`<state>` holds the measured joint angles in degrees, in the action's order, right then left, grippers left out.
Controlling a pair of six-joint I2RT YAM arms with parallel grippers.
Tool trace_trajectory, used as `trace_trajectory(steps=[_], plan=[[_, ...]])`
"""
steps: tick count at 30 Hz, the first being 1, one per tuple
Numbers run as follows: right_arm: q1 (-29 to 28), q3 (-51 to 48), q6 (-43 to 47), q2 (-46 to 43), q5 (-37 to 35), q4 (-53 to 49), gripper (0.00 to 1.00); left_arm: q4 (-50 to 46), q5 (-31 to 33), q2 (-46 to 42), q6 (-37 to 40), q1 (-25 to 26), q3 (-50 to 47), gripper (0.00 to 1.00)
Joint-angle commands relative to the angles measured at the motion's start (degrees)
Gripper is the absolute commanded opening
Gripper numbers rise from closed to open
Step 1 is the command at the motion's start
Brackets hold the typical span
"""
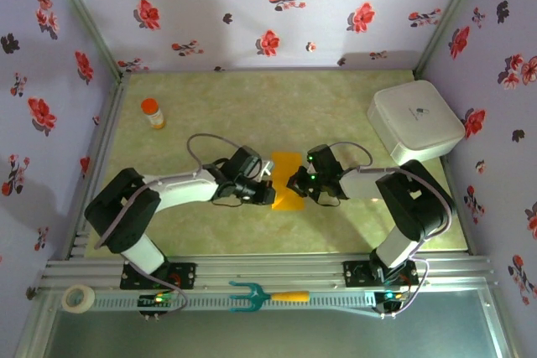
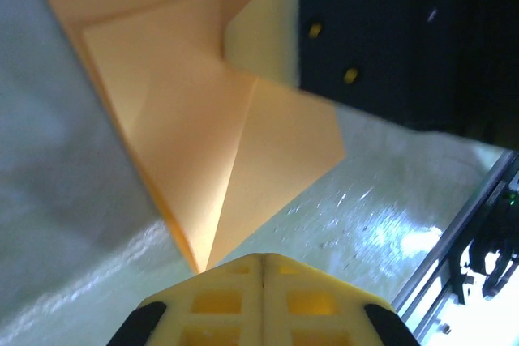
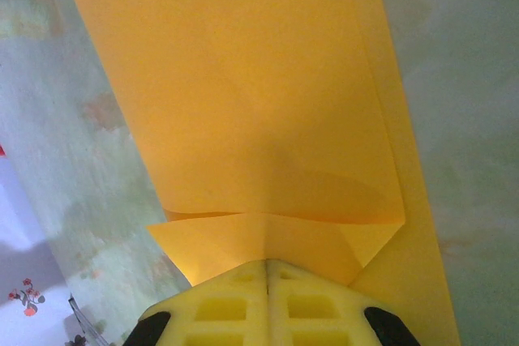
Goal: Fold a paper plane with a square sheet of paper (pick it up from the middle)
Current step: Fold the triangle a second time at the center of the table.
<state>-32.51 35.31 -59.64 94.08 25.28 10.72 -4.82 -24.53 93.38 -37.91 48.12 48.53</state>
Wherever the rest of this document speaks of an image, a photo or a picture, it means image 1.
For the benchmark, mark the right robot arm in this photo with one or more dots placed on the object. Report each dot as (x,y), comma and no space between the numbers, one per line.
(361,184)

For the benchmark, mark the grey metal sheet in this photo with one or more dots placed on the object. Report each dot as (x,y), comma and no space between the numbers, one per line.
(268,337)

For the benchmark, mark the orange-capped bottle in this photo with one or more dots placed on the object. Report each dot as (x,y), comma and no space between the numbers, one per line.
(154,114)

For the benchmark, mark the white lidded box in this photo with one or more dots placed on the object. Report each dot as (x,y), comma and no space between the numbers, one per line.
(415,115)

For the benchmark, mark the white tape roll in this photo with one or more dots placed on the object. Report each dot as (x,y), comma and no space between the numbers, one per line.
(78,298)

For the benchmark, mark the aluminium mounting rail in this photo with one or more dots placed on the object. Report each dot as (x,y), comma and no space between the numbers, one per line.
(268,268)

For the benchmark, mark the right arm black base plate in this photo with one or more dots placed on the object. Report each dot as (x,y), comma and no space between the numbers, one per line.
(356,274)

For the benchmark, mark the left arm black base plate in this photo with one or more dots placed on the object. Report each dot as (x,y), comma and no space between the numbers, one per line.
(184,276)

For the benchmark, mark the aluminium side rail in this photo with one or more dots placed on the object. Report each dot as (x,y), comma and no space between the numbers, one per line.
(112,110)

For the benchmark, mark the aluminium frame post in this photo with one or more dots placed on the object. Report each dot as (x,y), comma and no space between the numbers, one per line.
(81,10)
(454,10)

